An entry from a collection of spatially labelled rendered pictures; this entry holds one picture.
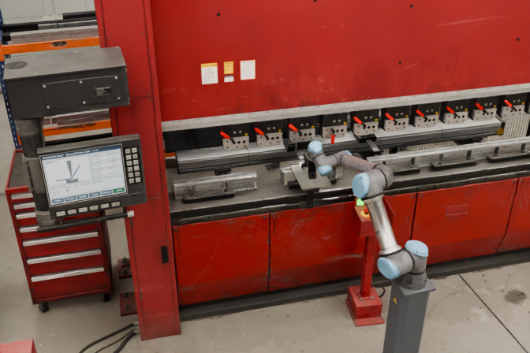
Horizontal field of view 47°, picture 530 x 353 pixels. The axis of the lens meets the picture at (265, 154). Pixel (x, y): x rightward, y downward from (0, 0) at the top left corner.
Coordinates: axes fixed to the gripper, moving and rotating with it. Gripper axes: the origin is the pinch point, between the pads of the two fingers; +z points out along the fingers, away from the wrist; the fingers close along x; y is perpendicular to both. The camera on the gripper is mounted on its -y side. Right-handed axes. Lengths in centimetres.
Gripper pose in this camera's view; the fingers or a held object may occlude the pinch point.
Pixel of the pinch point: (308, 170)
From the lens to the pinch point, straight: 369.6
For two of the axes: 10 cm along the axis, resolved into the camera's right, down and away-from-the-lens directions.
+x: -10.0, 0.4, -0.7
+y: -0.6, -9.4, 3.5
